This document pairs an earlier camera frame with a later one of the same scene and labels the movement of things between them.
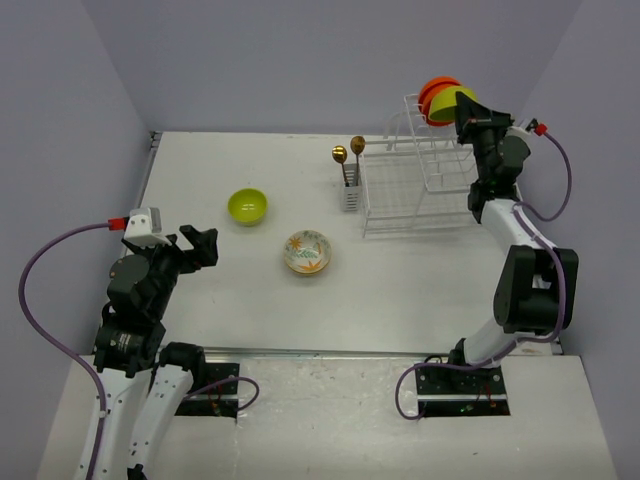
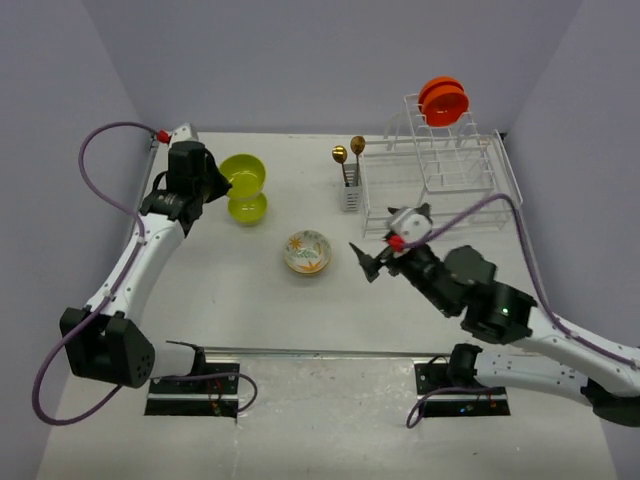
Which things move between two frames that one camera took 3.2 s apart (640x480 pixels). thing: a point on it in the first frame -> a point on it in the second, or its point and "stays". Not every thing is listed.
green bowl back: (443, 105) -> (246, 173)
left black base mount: (218, 400) stays
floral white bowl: (307, 251) stays
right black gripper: (472, 120) -> (369, 265)
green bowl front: (247, 207) stays
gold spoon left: (339, 154) stays
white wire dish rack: (417, 178) stays
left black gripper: (204, 245) -> (222, 185)
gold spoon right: (357, 145) stays
